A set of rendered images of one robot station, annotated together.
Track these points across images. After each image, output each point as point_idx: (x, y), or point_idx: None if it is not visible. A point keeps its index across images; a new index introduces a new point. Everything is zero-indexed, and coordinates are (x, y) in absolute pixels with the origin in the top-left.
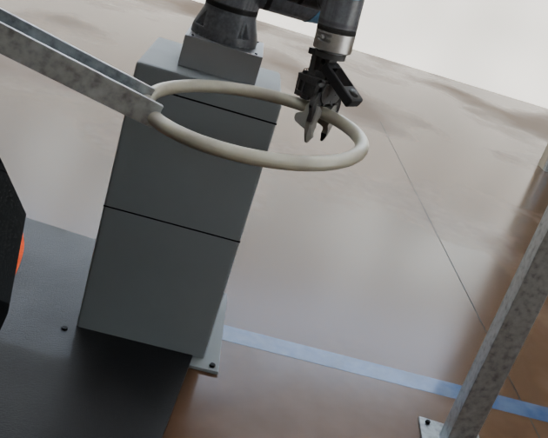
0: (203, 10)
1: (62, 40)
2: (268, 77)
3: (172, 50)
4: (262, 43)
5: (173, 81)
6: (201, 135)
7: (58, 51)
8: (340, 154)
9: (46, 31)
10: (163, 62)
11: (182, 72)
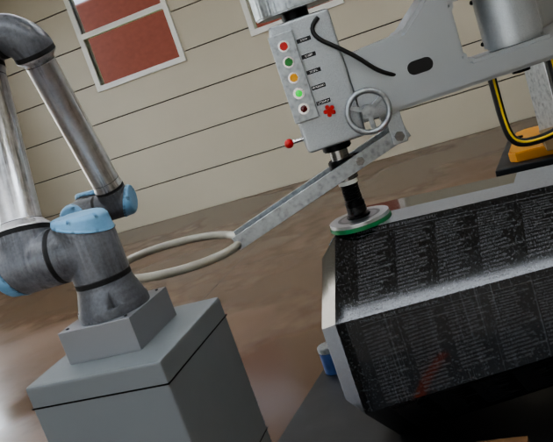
0: (136, 278)
1: (281, 204)
2: (65, 360)
3: (162, 338)
4: (61, 332)
5: (212, 254)
6: (221, 231)
7: (283, 197)
8: (153, 245)
9: (289, 199)
10: (190, 310)
11: (180, 305)
